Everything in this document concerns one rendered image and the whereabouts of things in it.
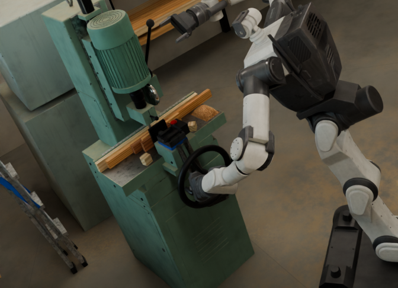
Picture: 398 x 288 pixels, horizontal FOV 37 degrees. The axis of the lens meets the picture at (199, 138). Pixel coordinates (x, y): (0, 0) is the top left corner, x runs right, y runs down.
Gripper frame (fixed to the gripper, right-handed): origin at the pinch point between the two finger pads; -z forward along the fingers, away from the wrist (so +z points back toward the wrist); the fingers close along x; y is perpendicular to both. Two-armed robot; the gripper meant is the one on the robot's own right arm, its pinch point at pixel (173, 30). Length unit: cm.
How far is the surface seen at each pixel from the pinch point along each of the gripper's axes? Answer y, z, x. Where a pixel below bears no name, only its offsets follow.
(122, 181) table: 32, -51, 31
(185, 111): 37.5, -4.3, 19.6
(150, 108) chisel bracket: 23.2, -22.8, 14.2
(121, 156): 37, -43, 19
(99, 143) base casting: 70, -37, -4
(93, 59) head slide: 12.3, -31.0, -14.9
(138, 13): 173, 90, -119
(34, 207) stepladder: 106, -77, -10
